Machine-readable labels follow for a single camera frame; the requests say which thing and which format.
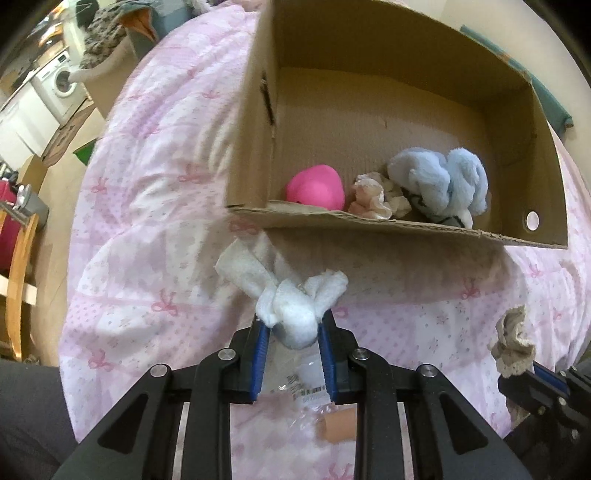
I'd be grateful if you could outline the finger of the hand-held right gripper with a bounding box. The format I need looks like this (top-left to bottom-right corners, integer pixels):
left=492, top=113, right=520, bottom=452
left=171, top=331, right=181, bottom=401
left=498, top=361, right=570, bottom=416
left=558, top=364, right=591, bottom=398

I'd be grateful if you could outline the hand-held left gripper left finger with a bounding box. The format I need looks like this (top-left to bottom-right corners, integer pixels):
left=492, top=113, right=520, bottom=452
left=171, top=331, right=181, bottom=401
left=51, top=320, right=273, bottom=480

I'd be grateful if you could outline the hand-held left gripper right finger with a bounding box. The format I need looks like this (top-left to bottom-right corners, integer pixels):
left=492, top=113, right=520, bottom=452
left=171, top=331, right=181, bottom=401
left=318, top=311, right=534, bottom=480

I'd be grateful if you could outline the cream lace scrunchie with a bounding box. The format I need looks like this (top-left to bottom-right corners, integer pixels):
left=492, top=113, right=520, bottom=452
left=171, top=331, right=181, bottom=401
left=490, top=305, right=537, bottom=378

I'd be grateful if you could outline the white knotted sock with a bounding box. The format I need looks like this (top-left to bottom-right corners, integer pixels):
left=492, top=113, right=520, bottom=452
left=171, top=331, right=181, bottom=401
left=214, top=240, right=350, bottom=350

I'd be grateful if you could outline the cream cloth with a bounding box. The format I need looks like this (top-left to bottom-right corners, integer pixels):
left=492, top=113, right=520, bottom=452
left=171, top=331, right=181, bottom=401
left=346, top=172, right=413, bottom=220

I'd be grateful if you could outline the pink squishy toy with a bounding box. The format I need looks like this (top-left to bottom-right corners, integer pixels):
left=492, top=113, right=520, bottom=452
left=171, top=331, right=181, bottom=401
left=284, top=164, right=346, bottom=212

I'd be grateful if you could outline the blue fluffy plush slipper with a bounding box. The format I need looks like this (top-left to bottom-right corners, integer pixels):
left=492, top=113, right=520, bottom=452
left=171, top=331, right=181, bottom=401
left=386, top=146, right=491, bottom=230

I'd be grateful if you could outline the brown cardboard box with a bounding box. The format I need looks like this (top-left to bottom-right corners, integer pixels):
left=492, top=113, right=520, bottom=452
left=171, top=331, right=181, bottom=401
left=225, top=0, right=569, bottom=250

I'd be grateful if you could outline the clear plastic packet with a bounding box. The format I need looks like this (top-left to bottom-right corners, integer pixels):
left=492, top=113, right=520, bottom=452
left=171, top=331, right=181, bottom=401
left=262, top=348, right=334, bottom=417

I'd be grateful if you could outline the pink bow-print quilt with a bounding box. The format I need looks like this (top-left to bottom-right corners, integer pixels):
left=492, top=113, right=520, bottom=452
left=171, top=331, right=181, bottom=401
left=59, top=0, right=591, bottom=480

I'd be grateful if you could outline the person's grey trouser leg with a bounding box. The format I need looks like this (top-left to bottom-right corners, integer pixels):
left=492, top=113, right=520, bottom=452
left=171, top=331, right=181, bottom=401
left=0, top=357, right=80, bottom=480

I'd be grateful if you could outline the wooden rack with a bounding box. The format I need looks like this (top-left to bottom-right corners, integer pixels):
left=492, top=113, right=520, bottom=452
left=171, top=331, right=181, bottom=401
left=0, top=209, right=41, bottom=361

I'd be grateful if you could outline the grey bucket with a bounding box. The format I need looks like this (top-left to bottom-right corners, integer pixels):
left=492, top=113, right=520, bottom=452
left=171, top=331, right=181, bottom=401
left=16, top=184, right=49, bottom=230

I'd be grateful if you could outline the pink suitcase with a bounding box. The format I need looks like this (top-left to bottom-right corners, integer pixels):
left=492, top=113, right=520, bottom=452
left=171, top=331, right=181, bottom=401
left=0, top=178, right=22, bottom=274

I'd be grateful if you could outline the brown door mat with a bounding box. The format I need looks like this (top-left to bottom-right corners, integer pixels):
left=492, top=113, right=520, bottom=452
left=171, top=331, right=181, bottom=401
left=41, top=108, right=94, bottom=167

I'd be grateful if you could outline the teal headboard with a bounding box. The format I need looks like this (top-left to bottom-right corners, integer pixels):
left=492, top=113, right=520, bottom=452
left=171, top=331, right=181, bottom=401
left=461, top=25, right=576, bottom=131

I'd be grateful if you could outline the beige armchair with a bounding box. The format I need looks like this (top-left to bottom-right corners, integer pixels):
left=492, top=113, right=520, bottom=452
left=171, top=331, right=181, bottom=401
left=80, top=36, right=140, bottom=121

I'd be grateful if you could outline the white kitchen cabinet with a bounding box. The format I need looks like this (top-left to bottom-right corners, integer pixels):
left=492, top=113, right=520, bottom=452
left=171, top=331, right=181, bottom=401
left=0, top=85, right=61, bottom=160

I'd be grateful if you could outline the white washing machine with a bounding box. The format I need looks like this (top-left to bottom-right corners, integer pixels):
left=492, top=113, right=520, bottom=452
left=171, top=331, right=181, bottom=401
left=34, top=48, right=89, bottom=126

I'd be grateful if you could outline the brown striped blanket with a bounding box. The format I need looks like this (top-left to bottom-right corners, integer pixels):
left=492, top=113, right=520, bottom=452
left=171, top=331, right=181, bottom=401
left=80, top=0, right=136, bottom=71

